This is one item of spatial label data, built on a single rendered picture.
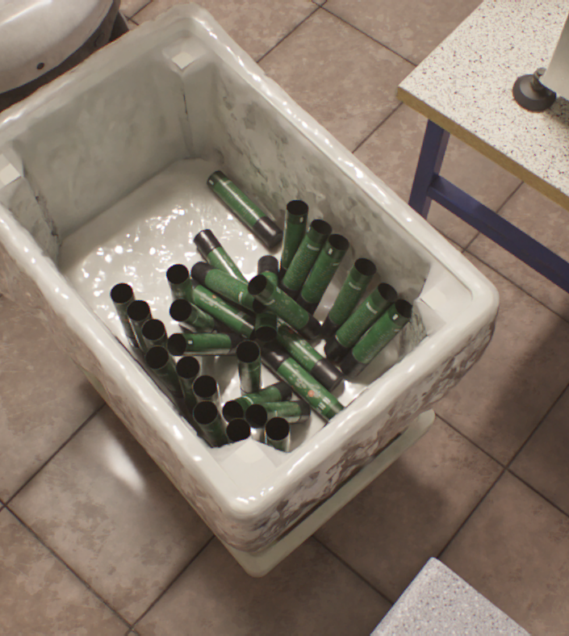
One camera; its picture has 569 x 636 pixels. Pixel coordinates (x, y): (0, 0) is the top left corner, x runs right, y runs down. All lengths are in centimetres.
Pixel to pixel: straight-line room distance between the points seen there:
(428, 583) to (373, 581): 76
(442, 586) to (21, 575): 98
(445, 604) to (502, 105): 60
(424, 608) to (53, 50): 133
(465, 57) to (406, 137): 86
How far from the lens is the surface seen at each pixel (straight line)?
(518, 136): 111
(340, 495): 142
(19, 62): 182
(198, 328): 118
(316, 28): 221
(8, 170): 120
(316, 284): 121
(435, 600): 88
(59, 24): 183
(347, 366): 122
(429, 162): 139
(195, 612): 163
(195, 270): 128
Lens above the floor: 161
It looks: 65 degrees down
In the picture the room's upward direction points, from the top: 1 degrees counter-clockwise
